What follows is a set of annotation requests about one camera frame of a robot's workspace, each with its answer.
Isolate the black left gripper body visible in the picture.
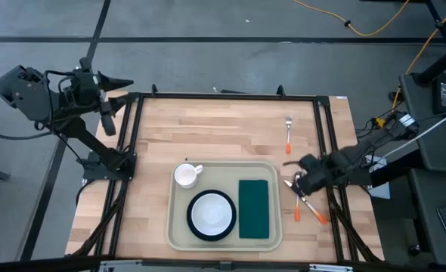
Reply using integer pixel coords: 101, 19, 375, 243
70, 56, 117, 138

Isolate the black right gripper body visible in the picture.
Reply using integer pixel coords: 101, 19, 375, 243
297, 153, 332, 196

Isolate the spoon with orange handle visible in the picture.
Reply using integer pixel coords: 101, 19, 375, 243
293, 172, 303, 223

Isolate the beige plastic serving tray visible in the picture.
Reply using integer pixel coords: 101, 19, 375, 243
166, 161, 283, 252

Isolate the dark green folded napkin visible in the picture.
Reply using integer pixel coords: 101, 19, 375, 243
238, 179, 271, 240

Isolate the pale grey flat sheet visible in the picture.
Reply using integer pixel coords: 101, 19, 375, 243
365, 153, 392, 200

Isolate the white ceramic mug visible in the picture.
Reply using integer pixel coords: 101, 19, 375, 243
173, 162, 204, 190

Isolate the black and white bowl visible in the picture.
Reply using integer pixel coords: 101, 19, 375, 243
186, 189, 237, 243

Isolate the dark grey side desk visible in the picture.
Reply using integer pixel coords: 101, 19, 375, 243
407, 168, 446, 267
398, 72, 446, 174

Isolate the fork with orange handle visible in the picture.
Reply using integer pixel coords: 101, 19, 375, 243
284, 115, 293, 156

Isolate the knife with orange handle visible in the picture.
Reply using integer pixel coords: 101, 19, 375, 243
283, 179, 329, 226

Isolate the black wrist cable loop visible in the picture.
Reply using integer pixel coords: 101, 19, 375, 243
42, 69, 79, 114

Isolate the black cable bundle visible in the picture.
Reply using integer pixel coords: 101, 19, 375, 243
355, 109, 401, 141

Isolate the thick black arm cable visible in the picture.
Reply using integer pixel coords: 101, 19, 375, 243
0, 89, 56, 141

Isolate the black aluminium table frame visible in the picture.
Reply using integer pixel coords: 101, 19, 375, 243
66, 83, 385, 265

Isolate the white cable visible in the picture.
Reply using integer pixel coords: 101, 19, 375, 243
373, 104, 446, 162

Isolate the orange-yellow extension cable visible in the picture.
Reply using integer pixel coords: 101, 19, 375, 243
391, 0, 446, 110
291, 0, 412, 38

